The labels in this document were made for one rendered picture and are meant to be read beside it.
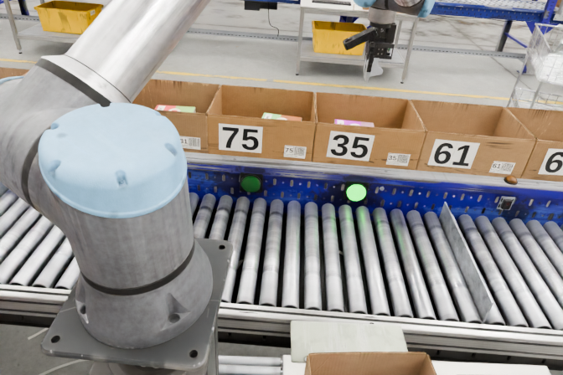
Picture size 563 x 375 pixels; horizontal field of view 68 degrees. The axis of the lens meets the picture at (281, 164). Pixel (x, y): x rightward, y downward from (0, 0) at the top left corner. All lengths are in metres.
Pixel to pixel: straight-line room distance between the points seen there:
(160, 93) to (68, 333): 1.33
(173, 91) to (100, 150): 1.37
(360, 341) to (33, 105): 0.93
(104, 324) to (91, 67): 0.34
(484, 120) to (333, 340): 1.18
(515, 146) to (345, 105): 0.65
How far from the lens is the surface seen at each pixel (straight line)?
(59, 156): 0.48
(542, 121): 2.06
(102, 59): 0.64
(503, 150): 1.70
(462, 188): 1.66
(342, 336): 1.19
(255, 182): 1.54
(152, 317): 0.58
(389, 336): 1.22
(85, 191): 0.45
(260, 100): 1.78
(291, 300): 1.24
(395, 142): 1.56
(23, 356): 2.24
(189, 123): 1.55
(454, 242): 1.56
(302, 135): 1.51
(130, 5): 0.67
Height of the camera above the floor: 1.70
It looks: 32 degrees down
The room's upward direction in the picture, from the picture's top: 4 degrees clockwise
